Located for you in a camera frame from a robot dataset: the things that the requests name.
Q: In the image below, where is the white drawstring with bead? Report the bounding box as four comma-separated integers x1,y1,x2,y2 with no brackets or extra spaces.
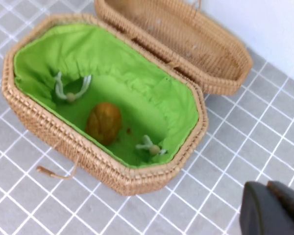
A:
135,134,168,156
53,71,93,103

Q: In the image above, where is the woven rattan basket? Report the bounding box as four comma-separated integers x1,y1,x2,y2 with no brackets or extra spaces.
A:
1,13,209,196

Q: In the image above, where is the green fabric basket liner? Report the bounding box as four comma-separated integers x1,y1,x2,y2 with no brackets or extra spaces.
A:
13,23,200,169

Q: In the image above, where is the tan latch cord with toggle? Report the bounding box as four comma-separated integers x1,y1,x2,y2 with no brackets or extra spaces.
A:
36,141,79,181

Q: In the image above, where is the grey white-grid tablecloth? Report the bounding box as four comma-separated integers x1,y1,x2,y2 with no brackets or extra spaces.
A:
0,0,294,235

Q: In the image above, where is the orange yellow fruit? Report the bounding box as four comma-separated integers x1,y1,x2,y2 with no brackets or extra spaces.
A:
85,102,123,146

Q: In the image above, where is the woven rattan basket lid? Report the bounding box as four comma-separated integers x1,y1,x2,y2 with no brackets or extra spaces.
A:
94,0,254,96

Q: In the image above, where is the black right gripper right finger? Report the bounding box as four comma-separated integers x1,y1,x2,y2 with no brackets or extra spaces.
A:
268,180,294,235

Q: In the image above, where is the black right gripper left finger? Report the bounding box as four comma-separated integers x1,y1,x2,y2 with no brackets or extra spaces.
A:
239,181,294,235

